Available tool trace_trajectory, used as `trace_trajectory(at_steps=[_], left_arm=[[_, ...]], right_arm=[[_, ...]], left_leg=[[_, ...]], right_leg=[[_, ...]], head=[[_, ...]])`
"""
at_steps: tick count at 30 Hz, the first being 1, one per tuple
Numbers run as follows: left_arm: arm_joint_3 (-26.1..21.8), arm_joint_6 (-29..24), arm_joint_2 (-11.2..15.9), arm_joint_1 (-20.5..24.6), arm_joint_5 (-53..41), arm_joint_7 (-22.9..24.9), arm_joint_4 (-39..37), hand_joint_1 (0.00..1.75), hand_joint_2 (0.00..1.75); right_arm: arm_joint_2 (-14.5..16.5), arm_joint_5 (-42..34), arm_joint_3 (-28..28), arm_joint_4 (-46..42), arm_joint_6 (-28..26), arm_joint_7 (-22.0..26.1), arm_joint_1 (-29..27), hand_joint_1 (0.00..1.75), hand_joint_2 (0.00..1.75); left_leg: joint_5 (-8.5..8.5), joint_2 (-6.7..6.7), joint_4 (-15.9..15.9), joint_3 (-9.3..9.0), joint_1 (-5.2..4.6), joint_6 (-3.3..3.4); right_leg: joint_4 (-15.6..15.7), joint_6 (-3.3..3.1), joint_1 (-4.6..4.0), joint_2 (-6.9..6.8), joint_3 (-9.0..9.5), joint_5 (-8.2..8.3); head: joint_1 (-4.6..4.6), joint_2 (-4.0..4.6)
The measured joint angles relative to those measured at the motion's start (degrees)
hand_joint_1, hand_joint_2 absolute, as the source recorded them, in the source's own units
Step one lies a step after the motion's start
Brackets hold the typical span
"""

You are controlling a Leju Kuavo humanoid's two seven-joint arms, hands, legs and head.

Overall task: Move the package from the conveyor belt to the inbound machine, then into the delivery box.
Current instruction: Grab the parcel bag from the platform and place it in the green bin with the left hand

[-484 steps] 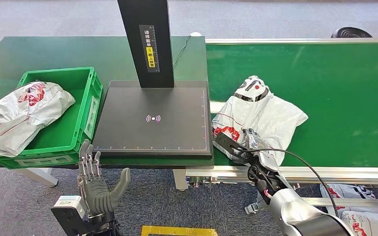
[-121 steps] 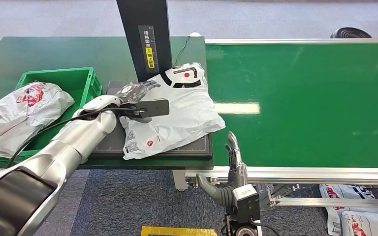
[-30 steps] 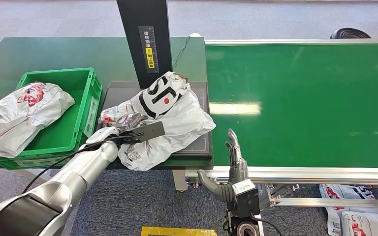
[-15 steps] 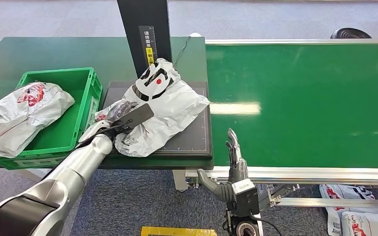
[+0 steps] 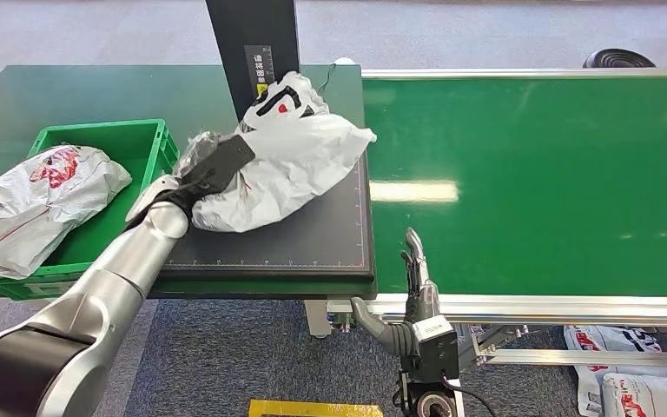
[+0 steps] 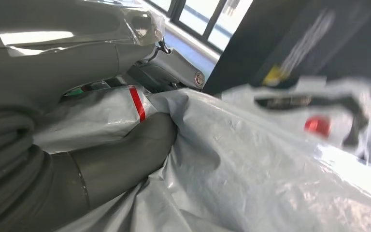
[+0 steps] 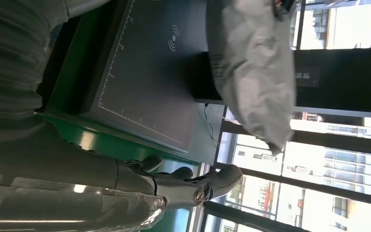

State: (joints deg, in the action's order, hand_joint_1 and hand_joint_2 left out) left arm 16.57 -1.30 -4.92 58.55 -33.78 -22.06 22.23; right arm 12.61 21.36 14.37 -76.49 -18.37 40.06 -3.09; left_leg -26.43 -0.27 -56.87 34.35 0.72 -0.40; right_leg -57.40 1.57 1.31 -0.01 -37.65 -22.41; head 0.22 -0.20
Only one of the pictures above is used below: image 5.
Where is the white courier bag red print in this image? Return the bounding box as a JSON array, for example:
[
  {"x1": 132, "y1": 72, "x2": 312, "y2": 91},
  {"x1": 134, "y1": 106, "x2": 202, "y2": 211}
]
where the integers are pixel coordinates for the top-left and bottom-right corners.
[{"x1": 0, "y1": 144, "x2": 133, "y2": 281}]

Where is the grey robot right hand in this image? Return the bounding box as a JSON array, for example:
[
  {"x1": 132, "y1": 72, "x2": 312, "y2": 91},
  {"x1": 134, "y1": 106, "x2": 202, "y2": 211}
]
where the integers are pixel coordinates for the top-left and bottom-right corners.
[{"x1": 350, "y1": 227, "x2": 441, "y2": 358}]

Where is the green conveyor belt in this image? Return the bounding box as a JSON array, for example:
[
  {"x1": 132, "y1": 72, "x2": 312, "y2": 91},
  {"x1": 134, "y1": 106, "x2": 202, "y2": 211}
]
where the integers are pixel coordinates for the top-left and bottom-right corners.
[{"x1": 363, "y1": 76, "x2": 667, "y2": 299}]

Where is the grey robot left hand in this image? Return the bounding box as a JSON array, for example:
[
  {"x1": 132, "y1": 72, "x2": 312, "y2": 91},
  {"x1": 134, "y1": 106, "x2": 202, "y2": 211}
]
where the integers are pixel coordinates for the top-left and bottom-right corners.
[{"x1": 125, "y1": 130, "x2": 222, "y2": 226}]

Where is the white courier bag black logo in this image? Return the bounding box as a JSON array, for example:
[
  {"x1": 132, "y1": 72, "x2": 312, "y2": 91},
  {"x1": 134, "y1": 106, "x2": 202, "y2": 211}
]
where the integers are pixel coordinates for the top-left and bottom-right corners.
[{"x1": 190, "y1": 70, "x2": 378, "y2": 235}]

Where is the black yellow column label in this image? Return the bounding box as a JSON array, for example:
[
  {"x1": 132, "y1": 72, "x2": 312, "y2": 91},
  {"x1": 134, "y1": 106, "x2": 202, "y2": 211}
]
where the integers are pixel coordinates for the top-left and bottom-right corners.
[{"x1": 244, "y1": 44, "x2": 277, "y2": 98}]

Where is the thin black table cable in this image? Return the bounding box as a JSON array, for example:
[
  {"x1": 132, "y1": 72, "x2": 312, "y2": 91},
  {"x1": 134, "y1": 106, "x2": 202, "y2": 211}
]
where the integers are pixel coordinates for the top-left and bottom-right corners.
[{"x1": 317, "y1": 63, "x2": 338, "y2": 93}]

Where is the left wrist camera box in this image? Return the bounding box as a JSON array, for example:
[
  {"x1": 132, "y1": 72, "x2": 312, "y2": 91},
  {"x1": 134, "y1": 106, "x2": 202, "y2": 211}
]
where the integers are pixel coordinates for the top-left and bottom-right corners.
[{"x1": 179, "y1": 134, "x2": 257, "y2": 202}]

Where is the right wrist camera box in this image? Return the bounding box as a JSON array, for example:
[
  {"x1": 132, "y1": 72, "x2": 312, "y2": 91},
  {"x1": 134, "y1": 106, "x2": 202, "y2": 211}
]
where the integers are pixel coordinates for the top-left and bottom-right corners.
[{"x1": 411, "y1": 314, "x2": 461, "y2": 382}]

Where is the yellow floor tape marker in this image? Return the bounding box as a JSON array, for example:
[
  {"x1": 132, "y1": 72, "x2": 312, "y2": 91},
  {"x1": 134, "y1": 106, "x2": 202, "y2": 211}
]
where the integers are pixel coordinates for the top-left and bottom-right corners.
[{"x1": 248, "y1": 398, "x2": 386, "y2": 417}]

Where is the green plastic crate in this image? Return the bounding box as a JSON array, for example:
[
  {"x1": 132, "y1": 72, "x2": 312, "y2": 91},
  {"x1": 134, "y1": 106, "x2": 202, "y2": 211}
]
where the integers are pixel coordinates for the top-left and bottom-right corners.
[{"x1": 0, "y1": 119, "x2": 182, "y2": 301}]

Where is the aluminium conveyor frame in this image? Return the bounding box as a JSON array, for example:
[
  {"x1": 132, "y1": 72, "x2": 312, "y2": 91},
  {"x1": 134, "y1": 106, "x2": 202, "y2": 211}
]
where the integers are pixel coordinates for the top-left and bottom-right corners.
[{"x1": 326, "y1": 68, "x2": 667, "y2": 381}]

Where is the black round ribbed disc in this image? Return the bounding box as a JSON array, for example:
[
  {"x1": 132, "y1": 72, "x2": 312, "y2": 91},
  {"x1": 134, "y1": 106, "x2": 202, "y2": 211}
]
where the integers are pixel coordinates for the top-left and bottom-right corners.
[{"x1": 582, "y1": 48, "x2": 657, "y2": 69}]

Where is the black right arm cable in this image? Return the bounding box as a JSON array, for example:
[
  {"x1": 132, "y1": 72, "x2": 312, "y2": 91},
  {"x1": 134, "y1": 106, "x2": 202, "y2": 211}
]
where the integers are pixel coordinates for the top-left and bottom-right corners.
[{"x1": 441, "y1": 376, "x2": 499, "y2": 417}]

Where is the green table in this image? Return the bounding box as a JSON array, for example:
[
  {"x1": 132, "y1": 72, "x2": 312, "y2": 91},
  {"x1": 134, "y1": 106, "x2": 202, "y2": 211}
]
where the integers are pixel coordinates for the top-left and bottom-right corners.
[{"x1": 0, "y1": 63, "x2": 379, "y2": 301}]

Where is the black scanner column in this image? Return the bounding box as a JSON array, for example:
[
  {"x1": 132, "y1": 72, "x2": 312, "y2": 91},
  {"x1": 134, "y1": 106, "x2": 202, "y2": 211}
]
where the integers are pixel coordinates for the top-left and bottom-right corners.
[{"x1": 205, "y1": 0, "x2": 301, "y2": 122}]

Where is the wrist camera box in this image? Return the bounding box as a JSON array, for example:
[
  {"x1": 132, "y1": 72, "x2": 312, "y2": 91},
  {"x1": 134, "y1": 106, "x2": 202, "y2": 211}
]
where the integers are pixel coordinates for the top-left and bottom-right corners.
[
  {"x1": 411, "y1": 314, "x2": 461, "y2": 382},
  {"x1": 179, "y1": 134, "x2": 257, "y2": 202}
]

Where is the white courier bag on floor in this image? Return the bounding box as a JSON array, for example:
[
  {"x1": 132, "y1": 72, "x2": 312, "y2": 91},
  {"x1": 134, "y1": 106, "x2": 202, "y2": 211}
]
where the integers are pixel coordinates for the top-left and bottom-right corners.
[
  {"x1": 563, "y1": 325, "x2": 667, "y2": 417},
  {"x1": 600, "y1": 373, "x2": 667, "y2": 417}
]

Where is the white upright table leg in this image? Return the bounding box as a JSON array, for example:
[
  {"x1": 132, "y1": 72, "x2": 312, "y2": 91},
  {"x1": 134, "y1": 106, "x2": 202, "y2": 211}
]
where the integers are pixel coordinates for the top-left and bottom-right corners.
[{"x1": 304, "y1": 300, "x2": 333, "y2": 340}]

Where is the black scanner base plate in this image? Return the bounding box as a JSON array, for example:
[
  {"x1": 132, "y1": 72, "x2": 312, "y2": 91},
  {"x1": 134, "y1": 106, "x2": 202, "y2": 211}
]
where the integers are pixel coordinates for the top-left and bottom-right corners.
[{"x1": 149, "y1": 142, "x2": 376, "y2": 282}]

